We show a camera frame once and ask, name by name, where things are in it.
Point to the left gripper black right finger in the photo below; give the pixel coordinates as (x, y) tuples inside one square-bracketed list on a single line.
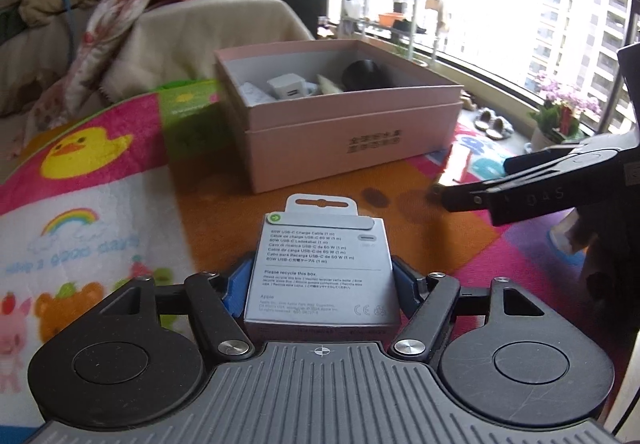
[(410, 286)]

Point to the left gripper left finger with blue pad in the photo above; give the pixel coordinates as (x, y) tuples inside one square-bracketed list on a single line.
[(237, 286)]

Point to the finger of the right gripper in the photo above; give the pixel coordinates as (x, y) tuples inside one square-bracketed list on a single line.
[(480, 196), (553, 155)]

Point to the white cable retail box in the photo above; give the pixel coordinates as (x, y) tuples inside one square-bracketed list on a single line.
[(322, 272)]

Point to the cream lotion tube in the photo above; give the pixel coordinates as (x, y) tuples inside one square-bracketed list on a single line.
[(326, 86)]

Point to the pair of slippers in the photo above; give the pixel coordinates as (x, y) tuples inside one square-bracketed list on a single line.
[(496, 128)]

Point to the potted pink flower plant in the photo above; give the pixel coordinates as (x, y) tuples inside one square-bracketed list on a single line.
[(558, 117)]

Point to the colourful cartoon play mat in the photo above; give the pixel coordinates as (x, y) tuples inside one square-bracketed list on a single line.
[(154, 187)]

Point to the black round object in box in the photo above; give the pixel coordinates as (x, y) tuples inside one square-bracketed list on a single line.
[(364, 75)]

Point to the pink cardboard box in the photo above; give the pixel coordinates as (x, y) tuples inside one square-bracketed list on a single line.
[(296, 141)]

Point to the metal balcony shelf rack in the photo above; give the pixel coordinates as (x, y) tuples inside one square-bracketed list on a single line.
[(413, 27)]

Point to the white plastic holder in box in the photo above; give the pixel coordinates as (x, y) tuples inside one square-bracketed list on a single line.
[(252, 95)]

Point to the white charger adapter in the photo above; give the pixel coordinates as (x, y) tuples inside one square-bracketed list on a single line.
[(288, 86)]

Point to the beige covered sofa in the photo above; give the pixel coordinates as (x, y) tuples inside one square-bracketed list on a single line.
[(105, 51)]

